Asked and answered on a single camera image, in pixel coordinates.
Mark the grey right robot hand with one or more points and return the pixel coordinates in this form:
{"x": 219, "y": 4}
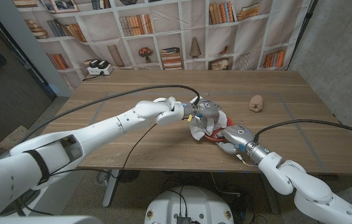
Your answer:
{"x": 239, "y": 135}

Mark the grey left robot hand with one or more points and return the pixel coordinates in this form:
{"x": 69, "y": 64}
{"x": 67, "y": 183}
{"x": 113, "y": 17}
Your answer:
{"x": 208, "y": 109}

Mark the white cloth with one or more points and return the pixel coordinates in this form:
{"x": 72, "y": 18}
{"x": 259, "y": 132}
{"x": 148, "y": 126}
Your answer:
{"x": 199, "y": 132}

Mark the red bowl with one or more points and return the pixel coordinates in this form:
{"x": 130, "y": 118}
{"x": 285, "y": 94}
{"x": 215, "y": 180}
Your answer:
{"x": 214, "y": 135}

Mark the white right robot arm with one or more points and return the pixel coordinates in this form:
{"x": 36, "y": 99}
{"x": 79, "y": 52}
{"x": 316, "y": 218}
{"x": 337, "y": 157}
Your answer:
{"x": 303, "y": 186}

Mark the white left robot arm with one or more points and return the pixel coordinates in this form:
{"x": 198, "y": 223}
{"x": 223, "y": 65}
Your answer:
{"x": 101, "y": 130}

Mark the grey table leg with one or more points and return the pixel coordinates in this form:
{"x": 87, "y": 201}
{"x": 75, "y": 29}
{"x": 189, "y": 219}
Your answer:
{"x": 273, "y": 205}

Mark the printed bookshelf backdrop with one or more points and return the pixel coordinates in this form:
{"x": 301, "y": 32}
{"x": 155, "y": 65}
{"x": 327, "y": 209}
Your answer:
{"x": 175, "y": 37}

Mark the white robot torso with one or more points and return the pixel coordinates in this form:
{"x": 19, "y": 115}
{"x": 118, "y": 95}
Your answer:
{"x": 191, "y": 202}

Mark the black ribbed round object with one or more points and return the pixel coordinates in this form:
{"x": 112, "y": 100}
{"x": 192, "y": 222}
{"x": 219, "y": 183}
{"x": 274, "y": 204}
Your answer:
{"x": 129, "y": 175}

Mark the white power strip black plugs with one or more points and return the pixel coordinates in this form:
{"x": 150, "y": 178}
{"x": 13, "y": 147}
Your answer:
{"x": 100, "y": 68}

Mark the black backdrop stand pole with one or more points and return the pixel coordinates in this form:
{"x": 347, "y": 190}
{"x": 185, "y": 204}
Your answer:
{"x": 302, "y": 32}

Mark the white table leg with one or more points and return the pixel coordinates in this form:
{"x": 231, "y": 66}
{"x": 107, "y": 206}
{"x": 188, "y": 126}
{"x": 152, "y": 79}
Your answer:
{"x": 111, "y": 189}

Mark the speckled beige floor board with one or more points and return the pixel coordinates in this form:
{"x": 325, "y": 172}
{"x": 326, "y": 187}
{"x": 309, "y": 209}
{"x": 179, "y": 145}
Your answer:
{"x": 9, "y": 141}

